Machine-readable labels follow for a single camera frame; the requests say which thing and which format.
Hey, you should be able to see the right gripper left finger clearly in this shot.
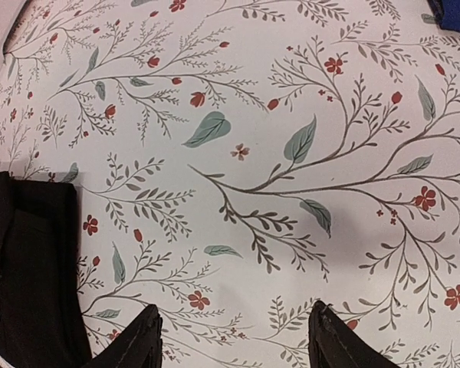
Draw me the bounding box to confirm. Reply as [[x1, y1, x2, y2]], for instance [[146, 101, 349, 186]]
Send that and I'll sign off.
[[84, 304, 163, 368]]

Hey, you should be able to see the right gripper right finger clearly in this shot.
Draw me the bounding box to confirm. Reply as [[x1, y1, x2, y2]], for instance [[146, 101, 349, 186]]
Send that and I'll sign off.
[[308, 301, 398, 368]]

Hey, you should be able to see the black long sleeve shirt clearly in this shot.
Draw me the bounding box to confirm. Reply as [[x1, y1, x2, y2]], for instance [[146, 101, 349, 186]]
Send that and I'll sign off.
[[0, 172, 91, 367]]

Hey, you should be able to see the dark blue shirt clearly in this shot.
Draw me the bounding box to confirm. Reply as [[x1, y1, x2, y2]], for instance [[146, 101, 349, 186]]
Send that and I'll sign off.
[[429, 0, 460, 32]]

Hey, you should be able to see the floral patterned tablecloth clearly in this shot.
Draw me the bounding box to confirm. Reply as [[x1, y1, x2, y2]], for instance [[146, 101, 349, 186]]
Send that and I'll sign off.
[[0, 1, 460, 367]]

